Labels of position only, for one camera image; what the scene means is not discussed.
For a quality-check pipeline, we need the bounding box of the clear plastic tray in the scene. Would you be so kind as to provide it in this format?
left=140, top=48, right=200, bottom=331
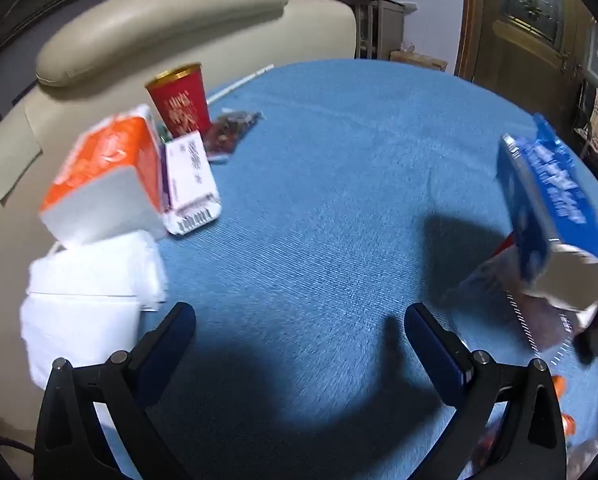
left=445, top=253, right=588, bottom=369

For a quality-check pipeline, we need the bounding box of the red white medicine box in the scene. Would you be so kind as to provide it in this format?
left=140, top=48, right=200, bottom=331
left=521, top=242, right=598, bottom=333

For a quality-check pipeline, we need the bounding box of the blue toothpaste box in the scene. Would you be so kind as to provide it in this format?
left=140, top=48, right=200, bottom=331
left=496, top=114, right=598, bottom=284

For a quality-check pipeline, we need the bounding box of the white tissue pile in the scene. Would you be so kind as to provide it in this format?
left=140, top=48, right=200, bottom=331
left=20, top=231, right=168, bottom=389

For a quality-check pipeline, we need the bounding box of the orange white tissue pack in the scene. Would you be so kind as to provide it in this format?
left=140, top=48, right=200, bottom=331
left=38, top=104, right=166, bottom=248

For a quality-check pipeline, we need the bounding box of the white purple medicine box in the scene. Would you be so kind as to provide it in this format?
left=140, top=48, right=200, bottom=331
left=163, top=131, right=222, bottom=236

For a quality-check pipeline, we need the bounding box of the blue tablecloth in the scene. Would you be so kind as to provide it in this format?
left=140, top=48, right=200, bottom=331
left=149, top=60, right=535, bottom=479

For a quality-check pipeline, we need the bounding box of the dark red snack wrapper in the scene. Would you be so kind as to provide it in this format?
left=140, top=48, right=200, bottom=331
left=201, top=110, right=263, bottom=164

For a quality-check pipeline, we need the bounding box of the red paper cup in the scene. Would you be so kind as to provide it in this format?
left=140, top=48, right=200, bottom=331
left=145, top=63, right=211, bottom=138

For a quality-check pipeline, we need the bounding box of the brown cardboard box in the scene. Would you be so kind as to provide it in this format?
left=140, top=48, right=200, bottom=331
left=389, top=50, right=448, bottom=72

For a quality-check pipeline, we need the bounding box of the wooden double door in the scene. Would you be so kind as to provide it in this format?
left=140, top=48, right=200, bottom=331
left=455, top=0, right=592, bottom=131

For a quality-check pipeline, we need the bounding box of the white stick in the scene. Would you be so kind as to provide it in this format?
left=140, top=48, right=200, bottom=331
left=207, top=64, right=275, bottom=105

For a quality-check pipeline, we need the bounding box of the beige leather sofa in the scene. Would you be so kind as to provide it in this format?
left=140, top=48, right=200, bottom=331
left=0, top=0, right=356, bottom=431

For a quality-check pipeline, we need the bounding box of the wooden radiator cabinet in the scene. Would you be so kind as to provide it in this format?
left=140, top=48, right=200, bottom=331
left=337, top=0, right=418, bottom=61

